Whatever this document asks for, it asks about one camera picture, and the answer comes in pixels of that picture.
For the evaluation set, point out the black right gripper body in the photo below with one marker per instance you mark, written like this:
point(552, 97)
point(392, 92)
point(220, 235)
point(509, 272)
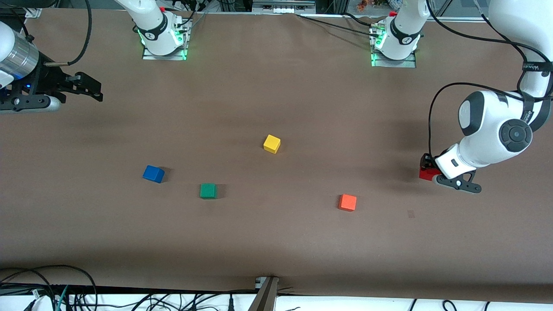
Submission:
point(48, 80)

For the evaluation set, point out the red block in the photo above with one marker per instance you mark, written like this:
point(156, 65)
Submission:
point(427, 174)

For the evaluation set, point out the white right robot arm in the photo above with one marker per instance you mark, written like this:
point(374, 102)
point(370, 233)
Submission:
point(152, 26)

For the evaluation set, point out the orange block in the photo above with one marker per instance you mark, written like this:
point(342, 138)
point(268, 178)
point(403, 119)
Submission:
point(347, 202)

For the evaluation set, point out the blue block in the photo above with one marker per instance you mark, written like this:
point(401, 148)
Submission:
point(153, 174)

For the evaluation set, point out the yellow block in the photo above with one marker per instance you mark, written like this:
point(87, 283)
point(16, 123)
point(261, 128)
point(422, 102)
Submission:
point(271, 144)

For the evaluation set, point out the green block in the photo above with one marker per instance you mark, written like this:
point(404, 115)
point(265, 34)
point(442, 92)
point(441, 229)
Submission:
point(208, 191)

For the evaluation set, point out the white power strip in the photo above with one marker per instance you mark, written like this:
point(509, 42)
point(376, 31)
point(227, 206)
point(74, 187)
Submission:
point(283, 6)

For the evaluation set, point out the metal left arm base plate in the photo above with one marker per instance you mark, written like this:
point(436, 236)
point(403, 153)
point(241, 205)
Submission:
point(410, 62)

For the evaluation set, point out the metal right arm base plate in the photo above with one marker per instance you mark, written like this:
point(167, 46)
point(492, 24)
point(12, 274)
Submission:
point(183, 47)

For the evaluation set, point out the grey camera mounting pole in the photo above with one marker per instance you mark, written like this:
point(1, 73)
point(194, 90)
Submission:
point(264, 298)

